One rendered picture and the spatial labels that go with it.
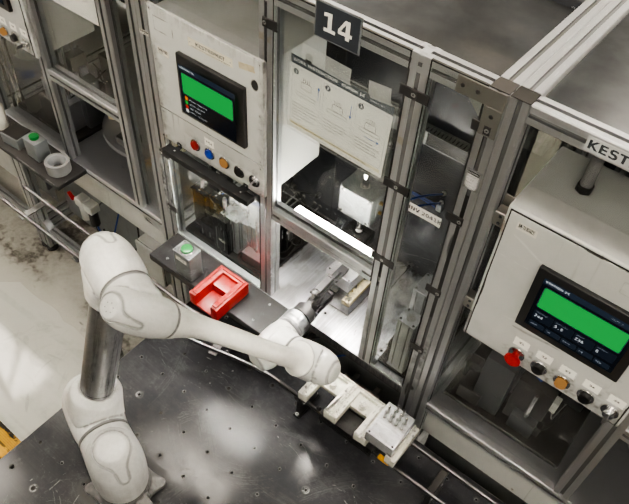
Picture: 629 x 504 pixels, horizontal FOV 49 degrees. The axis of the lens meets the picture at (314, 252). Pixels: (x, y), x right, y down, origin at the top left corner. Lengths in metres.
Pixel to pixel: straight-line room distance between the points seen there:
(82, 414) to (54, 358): 1.31
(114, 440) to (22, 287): 1.81
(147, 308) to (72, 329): 1.89
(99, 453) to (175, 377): 0.51
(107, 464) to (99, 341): 0.35
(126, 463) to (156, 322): 0.54
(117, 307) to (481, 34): 1.00
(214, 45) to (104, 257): 0.60
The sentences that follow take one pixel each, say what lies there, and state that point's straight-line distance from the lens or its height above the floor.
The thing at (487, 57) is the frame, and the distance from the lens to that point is 1.51.
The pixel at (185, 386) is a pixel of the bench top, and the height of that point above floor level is 0.68.
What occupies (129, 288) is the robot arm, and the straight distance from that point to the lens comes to 1.66.
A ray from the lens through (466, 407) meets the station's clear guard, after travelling 2.12.
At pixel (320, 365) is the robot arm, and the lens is 1.96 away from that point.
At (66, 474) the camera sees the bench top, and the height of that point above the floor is 0.68.
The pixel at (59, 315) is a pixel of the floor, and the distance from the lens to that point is 3.59.
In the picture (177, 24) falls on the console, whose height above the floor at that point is 1.81.
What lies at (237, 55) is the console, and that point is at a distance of 1.79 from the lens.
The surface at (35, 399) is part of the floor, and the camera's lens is 3.36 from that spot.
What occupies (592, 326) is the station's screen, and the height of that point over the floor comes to 1.63.
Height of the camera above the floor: 2.78
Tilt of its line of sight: 49 degrees down
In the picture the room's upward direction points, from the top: 4 degrees clockwise
